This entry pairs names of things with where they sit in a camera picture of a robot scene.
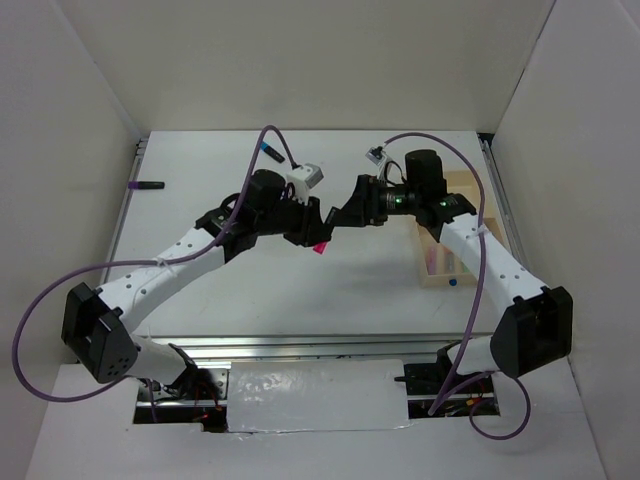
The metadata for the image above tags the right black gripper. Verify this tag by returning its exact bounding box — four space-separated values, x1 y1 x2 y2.
330 173 421 227

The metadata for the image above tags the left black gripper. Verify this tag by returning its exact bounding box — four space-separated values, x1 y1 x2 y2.
256 189 332 248

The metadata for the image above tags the pink cap black highlighter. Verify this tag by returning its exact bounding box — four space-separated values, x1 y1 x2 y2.
310 207 337 256

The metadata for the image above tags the pastel lilac highlighter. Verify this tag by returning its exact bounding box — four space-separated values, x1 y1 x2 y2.
426 245 439 276

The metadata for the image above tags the blue cap black highlighter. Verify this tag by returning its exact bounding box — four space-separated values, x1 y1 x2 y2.
260 142 285 164

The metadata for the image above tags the pastel orange cap highlighter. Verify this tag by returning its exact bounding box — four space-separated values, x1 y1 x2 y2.
445 252 455 273

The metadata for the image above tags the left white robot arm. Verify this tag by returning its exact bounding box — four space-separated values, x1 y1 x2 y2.
62 164 331 399

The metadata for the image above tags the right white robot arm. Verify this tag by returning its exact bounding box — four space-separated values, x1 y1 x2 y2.
328 150 573 392

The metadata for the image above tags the wooden compartment tray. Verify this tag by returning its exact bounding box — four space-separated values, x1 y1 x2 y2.
411 170 480 288

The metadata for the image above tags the white front cover plate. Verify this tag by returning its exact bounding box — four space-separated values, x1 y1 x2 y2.
227 359 410 433

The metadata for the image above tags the purple cap black highlighter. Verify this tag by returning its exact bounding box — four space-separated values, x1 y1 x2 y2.
128 181 165 190

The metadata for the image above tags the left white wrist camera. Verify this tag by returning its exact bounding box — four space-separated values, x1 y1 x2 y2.
285 164 324 205

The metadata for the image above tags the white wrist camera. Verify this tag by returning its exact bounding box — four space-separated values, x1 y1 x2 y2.
366 146 392 180
285 164 324 205

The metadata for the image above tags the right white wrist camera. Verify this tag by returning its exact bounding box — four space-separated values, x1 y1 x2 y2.
366 146 392 180

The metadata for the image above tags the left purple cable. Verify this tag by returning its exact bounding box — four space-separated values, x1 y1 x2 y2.
10 124 301 424

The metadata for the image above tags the purple cable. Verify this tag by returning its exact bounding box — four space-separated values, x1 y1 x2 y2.
10 124 301 424
427 132 532 441

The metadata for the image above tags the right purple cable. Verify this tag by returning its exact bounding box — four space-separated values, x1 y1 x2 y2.
427 132 532 441

